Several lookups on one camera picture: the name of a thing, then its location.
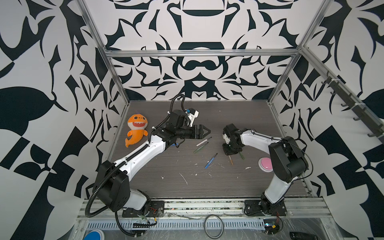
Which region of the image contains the pink round button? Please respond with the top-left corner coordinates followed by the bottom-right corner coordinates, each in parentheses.
top-left (258, 158), bottom-right (273, 173)

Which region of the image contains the black device bottom right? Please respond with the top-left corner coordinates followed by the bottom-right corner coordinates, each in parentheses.
top-left (289, 232), bottom-right (319, 240)

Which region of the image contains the orange shark plush toy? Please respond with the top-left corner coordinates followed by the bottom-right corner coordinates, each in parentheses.
top-left (125, 114), bottom-right (149, 148)

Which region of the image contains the pink pen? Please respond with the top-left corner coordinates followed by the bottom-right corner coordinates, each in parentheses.
top-left (196, 137), bottom-right (212, 147)

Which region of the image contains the black cable loop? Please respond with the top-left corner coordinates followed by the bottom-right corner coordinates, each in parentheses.
top-left (203, 214), bottom-right (225, 240)

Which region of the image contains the blue pen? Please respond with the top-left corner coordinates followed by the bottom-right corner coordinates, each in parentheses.
top-left (205, 153), bottom-right (218, 169)

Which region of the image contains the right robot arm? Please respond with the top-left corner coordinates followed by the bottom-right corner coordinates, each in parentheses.
top-left (223, 124), bottom-right (309, 217)

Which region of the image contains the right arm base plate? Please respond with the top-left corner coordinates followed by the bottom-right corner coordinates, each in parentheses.
top-left (244, 200), bottom-right (287, 217)

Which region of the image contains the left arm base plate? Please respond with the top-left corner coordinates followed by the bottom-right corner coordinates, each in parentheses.
top-left (122, 201), bottom-right (165, 218)

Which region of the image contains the green lit circuit board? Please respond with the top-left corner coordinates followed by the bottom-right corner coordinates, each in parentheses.
top-left (264, 219), bottom-right (284, 236)

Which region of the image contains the white slotted cable duct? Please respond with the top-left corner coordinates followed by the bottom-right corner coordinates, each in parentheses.
top-left (86, 218), bottom-right (265, 231)

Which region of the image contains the dark green pen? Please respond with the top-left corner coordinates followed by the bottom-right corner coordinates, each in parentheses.
top-left (194, 142), bottom-right (209, 154)

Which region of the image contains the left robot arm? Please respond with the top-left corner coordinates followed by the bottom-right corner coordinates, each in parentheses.
top-left (85, 94), bottom-right (211, 238)

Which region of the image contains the blue round button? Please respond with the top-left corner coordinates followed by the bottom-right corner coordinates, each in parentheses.
top-left (84, 230), bottom-right (105, 240)

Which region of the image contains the wall hook rail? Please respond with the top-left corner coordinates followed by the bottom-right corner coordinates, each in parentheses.
top-left (322, 71), bottom-right (384, 144)

